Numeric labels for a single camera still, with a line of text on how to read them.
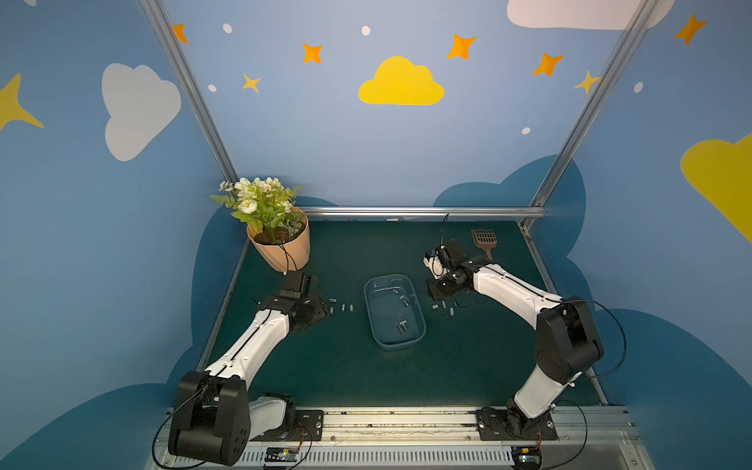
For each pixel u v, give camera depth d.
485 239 1.15
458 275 0.67
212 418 0.40
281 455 0.72
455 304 0.79
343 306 0.96
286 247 0.93
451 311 0.96
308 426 0.75
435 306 0.96
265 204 0.84
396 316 0.95
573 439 0.73
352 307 0.96
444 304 0.98
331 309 0.96
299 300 0.67
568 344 0.47
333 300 0.97
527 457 0.73
